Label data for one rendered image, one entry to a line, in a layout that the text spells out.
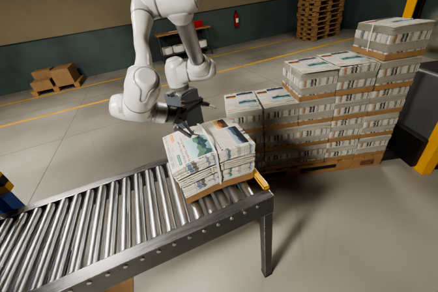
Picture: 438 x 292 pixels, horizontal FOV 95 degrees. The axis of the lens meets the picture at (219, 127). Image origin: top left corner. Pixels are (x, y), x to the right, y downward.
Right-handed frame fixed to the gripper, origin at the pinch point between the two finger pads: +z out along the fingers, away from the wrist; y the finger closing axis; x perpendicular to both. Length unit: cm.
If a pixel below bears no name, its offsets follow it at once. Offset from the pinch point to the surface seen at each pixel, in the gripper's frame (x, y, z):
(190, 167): 15.0, 16.6, -8.4
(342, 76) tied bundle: -26, -41, 107
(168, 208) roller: 12.7, 42.7, -11.6
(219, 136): 3.2, 6.4, 6.6
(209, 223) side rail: 28.6, 35.4, 1.8
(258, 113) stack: -44, 6, 62
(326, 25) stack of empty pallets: -487, -197, 541
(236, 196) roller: 21.1, 28.0, 16.2
